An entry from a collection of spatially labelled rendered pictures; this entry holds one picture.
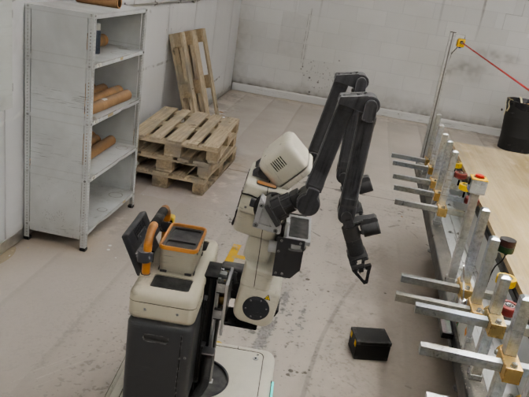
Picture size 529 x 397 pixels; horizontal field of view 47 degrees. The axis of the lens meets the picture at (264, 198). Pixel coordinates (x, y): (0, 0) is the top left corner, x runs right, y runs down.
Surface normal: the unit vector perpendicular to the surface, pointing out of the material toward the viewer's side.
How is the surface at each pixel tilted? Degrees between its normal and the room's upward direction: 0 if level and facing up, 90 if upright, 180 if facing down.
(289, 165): 90
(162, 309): 90
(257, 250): 90
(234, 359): 0
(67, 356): 0
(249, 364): 0
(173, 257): 92
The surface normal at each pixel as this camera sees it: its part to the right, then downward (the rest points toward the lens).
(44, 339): 0.14, -0.93
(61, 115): -0.17, 0.33
